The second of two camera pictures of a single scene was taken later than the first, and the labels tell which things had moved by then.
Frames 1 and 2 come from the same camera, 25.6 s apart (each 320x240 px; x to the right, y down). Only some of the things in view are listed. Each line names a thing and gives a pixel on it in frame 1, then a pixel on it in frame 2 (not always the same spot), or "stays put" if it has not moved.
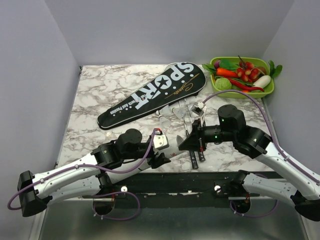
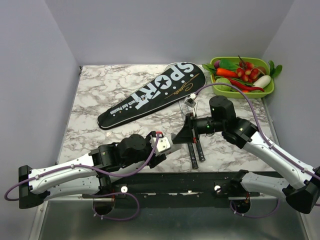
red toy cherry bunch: (247, 71) stays put
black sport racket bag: (174, 82) stays put
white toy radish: (262, 81) stays put
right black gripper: (191, 142) -> (184, 136)
